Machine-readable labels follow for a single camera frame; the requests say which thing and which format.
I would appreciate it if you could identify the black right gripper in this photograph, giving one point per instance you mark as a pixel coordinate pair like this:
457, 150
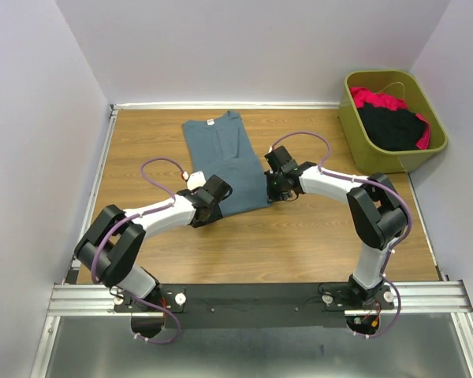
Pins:
278, 190

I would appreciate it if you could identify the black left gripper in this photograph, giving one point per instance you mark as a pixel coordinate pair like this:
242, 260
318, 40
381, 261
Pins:
206, 213

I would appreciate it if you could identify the blue-grey t shirt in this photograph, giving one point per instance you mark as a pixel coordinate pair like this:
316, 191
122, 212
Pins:
225, 150

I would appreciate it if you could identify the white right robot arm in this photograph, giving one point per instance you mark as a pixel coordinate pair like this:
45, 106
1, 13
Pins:
381, 218

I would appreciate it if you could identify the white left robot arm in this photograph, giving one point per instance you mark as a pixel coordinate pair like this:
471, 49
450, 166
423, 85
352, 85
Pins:
110, 245

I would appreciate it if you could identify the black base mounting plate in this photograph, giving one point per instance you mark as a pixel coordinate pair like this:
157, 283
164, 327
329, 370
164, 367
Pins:
182, 307

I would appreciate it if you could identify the black t shirt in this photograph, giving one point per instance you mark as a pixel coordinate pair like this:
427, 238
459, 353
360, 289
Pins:
395, 130

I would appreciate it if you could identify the olive green plastic bin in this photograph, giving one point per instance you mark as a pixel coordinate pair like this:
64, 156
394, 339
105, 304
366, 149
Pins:
370, 158

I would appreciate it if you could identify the red t shirt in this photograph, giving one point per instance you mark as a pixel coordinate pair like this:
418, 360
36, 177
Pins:
362, 96

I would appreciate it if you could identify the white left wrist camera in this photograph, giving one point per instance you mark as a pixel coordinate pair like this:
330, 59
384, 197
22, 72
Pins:
193, 180

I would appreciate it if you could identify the aluminium frame rail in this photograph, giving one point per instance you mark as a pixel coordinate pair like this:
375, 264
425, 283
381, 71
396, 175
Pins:
73, 300

